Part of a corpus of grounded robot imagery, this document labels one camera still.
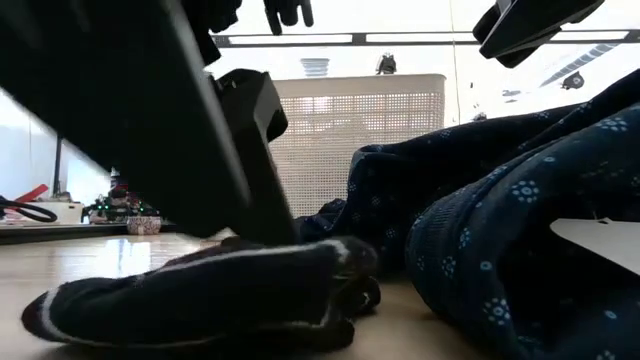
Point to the small robot with green lights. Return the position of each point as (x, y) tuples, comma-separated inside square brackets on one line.
[(117, 207)]

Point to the navy dotted garment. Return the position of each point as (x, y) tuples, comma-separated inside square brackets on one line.
[(500, 225)]

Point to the white perforated plastic basket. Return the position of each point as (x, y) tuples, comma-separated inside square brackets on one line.
[(360, 150)]

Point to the black ceiling camera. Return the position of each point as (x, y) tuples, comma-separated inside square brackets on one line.
[(386, 64), (573, 80)]

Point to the white box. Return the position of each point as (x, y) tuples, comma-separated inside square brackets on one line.
[(65, 212)]

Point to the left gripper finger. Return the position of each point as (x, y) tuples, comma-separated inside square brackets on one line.
[(125, 100), (260, 165)]

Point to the red flat object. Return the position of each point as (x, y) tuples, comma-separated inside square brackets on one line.
[(32, 193)]

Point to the black garment with white stripes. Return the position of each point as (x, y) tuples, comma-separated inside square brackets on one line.
[(200, 300)]

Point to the small round bowl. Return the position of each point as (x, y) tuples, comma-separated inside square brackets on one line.
[(143, 226)]

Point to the black gantry stand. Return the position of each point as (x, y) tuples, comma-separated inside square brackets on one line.
[(58, 165)]

